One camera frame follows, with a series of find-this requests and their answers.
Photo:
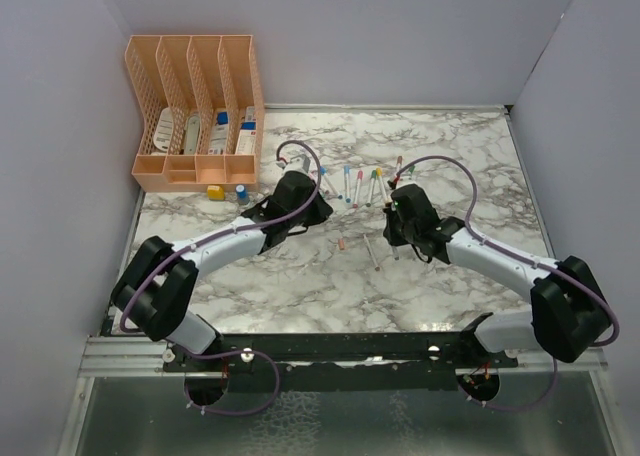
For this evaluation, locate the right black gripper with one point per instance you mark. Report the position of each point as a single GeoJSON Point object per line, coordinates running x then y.
{"type": "Point", "coordinates": [393, 238]}

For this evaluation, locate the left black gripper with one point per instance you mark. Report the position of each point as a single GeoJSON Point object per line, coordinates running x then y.
{"type": "Point", "coordinates": [320, 212]}

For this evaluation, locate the magenta marker pen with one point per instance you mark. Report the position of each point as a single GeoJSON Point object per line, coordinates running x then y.
{"type": "Point", "coordinates": [323, 191]}

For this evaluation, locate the peach marker pen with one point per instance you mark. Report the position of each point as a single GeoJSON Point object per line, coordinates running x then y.
{"type": "Point", "coordinates": [371, 253]}

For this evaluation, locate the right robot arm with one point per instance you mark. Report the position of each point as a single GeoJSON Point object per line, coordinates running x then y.
{"type": "Point", "coordinates": [566, 313]}

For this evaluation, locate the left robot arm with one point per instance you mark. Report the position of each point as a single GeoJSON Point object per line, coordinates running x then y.
{"type": "Point", "coordinates": [156, 287]}

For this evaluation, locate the cyan marker pen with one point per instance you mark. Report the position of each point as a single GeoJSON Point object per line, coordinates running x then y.
{"type": "Point", "coordinates": [327, 181]}

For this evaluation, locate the yellow marker pen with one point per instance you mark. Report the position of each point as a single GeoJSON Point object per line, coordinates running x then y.
{"type": "Point", "coordinates": [382, 187]}

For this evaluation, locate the green marker pen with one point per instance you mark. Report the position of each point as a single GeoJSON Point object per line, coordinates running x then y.
{"type": "Point", "coordinates": [371, 188]}

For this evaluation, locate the light blue marker pen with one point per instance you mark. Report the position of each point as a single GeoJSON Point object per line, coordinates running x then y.
{"type": "Point", "coordinates": [347, 184]}

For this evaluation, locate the pink marker pen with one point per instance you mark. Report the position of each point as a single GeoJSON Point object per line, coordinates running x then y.
{"type": "Point", "coordinates": [359, 178]}

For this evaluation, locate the blue round stamp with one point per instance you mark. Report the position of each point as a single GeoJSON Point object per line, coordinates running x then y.
{"type": "Point", "coordinates": [242, 195]}

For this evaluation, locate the white cardboard box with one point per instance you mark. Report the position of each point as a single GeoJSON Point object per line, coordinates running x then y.
{"type": "Point", "coordinates": [247, 137]}

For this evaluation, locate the yellow rectangular stamp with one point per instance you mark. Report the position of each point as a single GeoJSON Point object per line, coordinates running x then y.
{"type": "Point", "coordinates": [215, 193]}

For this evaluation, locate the white paper packet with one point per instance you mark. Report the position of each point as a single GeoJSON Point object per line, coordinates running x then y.
{"type": "Point", "coordinates": [219, 134]}

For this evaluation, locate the small white red box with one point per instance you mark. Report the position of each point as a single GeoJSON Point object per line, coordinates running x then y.
{"type": "Point", "coordinates": [250, 115]}

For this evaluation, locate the grey stapler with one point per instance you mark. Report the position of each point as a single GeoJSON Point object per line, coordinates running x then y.
{"type": "Point", "coordinates": [191, 136]}

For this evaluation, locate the peach plastic desk organizer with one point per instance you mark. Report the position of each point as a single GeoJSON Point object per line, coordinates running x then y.
{"type": "Point", "coordinates": [195, 74]}

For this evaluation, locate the white remote in organizer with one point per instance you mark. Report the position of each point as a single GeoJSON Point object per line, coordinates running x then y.
{"type": "Point", "coordinates": [163, 133]}

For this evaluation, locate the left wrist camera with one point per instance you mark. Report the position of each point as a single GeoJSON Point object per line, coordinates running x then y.
{"type": "Point", "coordinates": [300, 163]}

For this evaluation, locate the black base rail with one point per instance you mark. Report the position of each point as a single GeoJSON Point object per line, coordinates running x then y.
{"type": "Point", "coordinates": [336, 362]}

